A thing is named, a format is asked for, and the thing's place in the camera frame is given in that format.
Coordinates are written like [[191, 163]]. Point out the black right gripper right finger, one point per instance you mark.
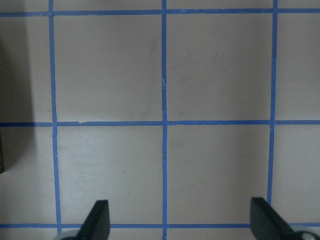
[[266, 223]]

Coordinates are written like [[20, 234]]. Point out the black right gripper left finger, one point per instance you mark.
[[97, 224]]

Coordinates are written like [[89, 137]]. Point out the dark wooden drawer cabinet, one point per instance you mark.
[[2, 167]]

